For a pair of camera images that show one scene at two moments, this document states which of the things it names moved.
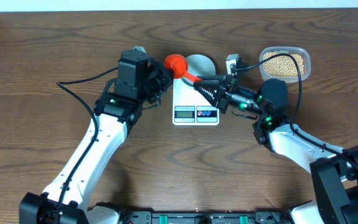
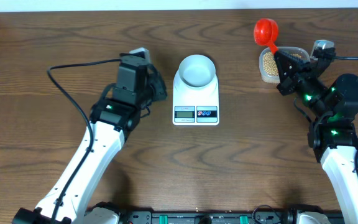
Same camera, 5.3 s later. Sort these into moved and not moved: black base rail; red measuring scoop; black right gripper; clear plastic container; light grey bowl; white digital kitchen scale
Moved: black right gripper; red measuring scoop
Not moved: black base rail; light grey bowl; white digital kitchen scale; clear plastic container
